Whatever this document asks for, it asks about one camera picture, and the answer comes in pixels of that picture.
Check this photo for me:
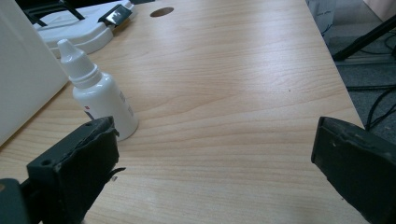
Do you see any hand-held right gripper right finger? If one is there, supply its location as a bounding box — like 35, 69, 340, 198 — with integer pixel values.
310, 116, 396, 224

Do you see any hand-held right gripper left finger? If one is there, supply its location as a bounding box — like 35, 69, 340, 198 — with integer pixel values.
26, 116, 126, 224

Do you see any white dropper bottle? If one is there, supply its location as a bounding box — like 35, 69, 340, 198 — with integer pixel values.
57, 38, 139, 142

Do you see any white box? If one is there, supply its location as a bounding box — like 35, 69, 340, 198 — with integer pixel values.
0, 0, 70, 147

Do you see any black metal stand leg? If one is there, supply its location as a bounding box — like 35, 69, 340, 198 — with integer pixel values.
332, 14, 396, 62

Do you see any white plastic base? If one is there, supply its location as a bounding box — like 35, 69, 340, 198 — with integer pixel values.
33, 0, 135, 59

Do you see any black clip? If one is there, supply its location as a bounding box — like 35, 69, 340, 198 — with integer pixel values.
98, 4, 133, 27

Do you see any black cable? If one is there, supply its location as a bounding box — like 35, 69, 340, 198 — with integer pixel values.
346, 85, 396, 131

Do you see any black metal frame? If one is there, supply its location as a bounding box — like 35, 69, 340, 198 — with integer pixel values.
14, 0, 108, 27

